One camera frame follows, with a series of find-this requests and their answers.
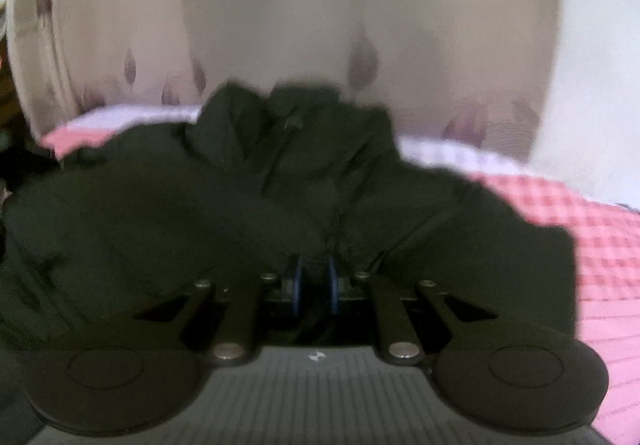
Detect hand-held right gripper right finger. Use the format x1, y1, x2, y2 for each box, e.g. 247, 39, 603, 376
327, 256, 502, 367

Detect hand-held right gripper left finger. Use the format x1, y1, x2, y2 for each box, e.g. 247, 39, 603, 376
133, 256, 306, 368

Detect black jacket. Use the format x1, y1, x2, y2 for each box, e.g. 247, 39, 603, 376
0, 81, 581, 351

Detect beige leaf print curtain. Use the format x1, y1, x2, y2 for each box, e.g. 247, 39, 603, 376
7, 0, 563, 160

